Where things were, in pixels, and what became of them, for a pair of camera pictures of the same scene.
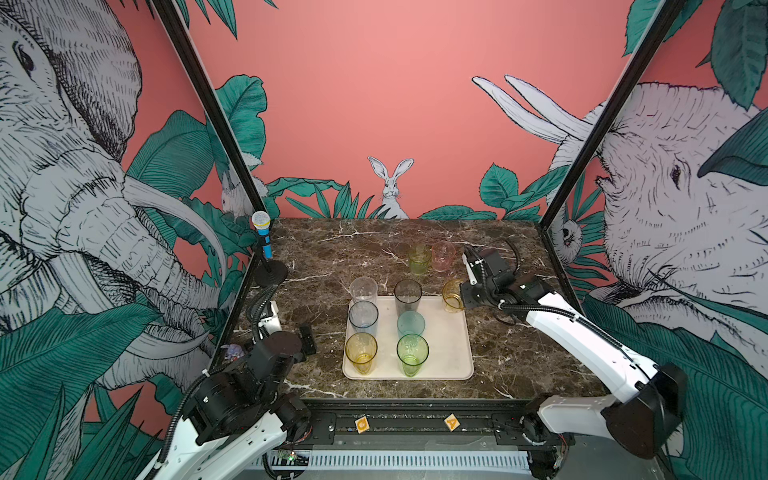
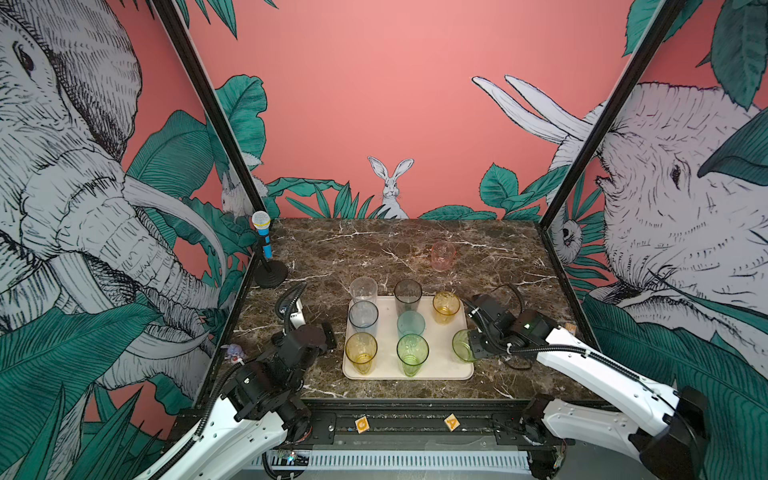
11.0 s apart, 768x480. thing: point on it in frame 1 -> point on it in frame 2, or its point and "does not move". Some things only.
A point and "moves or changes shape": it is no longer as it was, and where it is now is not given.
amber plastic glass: (361, 348) does not move
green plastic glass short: (419, 257) -> (462, 347)
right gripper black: (467, 294) -> (473, 336)
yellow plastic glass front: (452, 296) moves or changes shape
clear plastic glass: (363, 288) does not move
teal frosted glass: (410, 322) does not move
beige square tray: (407, 338) does not move
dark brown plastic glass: (407, 294) does not move
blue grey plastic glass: (363, 316) does not move
